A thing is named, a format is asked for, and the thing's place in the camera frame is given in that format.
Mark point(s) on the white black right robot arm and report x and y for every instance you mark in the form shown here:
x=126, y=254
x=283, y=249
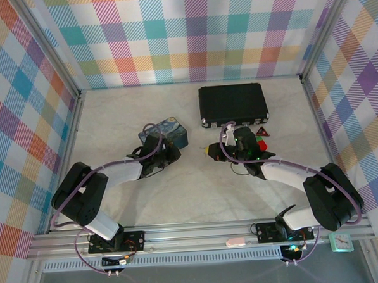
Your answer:
x=282, y=171

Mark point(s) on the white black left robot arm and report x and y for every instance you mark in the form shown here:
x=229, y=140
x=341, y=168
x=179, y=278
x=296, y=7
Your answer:
x=98, y=224

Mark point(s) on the mint green small clock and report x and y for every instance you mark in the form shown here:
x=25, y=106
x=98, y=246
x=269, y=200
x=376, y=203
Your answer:
x=341, y=242

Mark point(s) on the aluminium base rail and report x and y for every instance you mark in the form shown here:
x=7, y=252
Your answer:
x=197, y=234

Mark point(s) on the red warning triangle toy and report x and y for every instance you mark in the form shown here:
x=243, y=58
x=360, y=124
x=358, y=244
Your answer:
x=263, y=132

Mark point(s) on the small brass padlock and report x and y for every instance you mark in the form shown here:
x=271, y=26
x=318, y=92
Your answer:
x=206, y=150

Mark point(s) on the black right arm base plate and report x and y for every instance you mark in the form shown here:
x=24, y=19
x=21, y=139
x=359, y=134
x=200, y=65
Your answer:
x=265, y=232

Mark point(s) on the small yellow connector plug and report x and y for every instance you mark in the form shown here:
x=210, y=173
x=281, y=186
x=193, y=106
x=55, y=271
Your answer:
x=125, y=261
x=296, y=249

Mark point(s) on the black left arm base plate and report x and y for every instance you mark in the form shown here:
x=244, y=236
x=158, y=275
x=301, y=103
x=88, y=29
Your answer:
x=137, y=241

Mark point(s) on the pink white eraser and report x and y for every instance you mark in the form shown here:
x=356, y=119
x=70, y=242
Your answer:
x=235, y=241

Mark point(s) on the aluminium corner post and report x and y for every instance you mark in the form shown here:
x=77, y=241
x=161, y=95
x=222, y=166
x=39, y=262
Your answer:
x=49, y=49
x=324, y=29

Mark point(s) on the red green puzzle cube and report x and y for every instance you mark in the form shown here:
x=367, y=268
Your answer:
x=263, y=144

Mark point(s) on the aluminium side rail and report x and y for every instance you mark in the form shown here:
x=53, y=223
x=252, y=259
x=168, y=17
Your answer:
x=70, y=144
x=323, y=137

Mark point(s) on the starry night print tin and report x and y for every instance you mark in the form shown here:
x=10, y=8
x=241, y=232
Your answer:
x=175, y=129

